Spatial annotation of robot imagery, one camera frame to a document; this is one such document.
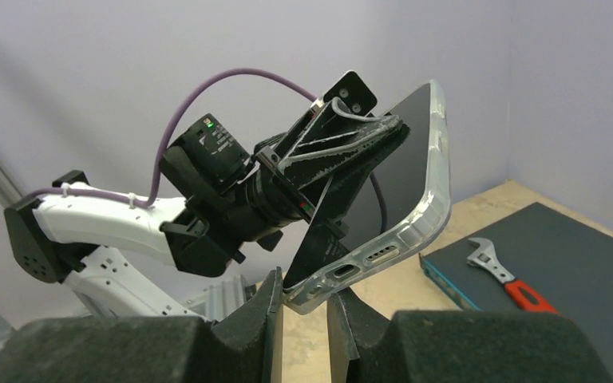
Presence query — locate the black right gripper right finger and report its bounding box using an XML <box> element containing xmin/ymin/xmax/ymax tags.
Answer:
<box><xmin>326</xmin><ymin>289</ymin><xmax>613</xmax><ymax>382</ymax></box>

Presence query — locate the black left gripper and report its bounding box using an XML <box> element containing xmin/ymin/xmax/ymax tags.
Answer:
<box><xmin>227</xmin><ymin>71</ymin><xmax>403</xmax><ymax>243</ymax></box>

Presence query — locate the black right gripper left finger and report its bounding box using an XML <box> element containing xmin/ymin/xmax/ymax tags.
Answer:
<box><xmin>0</xmin><ymin>269</ymin><xmax>283</xmax><ymax>382</ymax></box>

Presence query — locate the phone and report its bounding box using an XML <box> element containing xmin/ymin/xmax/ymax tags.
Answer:
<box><xmin>283</xmin><ymin>80</ymin><xmax>452</xmax><ymax>314</ymax></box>

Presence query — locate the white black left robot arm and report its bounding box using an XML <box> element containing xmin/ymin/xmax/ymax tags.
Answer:
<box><xmin>3</xmin><ymin>68</ymin><xmax>408</xmax><ymax>317</ymax></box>

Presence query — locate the red handled adjustable wrench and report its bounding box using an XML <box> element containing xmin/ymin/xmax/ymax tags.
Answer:
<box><xmin>467</xmin><ymin>237</ymin><xmax>559</xmax><ymax>314</ymax></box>

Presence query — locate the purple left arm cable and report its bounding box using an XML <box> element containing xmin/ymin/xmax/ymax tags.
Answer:
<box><xmin>26</xmin><ymin>68</ymin><xmax>390</xmax><ymax>234</ymax></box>

